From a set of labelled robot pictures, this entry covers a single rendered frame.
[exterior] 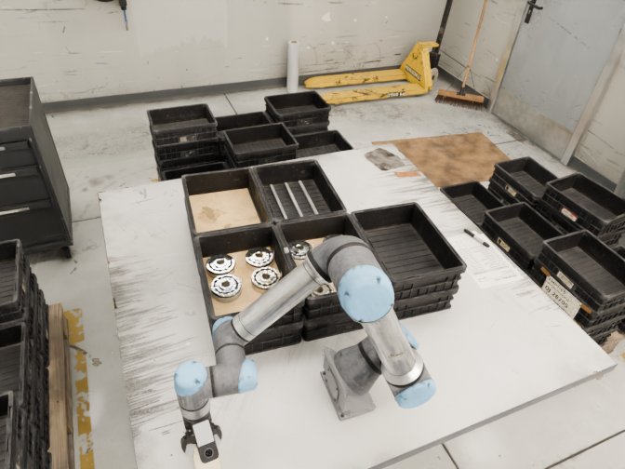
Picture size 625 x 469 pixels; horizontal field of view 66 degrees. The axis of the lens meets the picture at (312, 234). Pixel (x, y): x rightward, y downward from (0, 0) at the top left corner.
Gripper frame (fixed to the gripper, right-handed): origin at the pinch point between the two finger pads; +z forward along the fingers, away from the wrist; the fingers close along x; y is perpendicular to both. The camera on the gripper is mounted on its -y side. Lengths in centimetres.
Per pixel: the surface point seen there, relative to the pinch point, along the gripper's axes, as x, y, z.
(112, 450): 34, 51, 74
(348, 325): -57, 26, 0
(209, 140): -51, 211, 25
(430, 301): -89, 24, -3
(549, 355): -121, -8, 4
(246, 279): -28, 51, -9
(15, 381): 60, 70, 36
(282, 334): -33.2, 28.3, -2.8
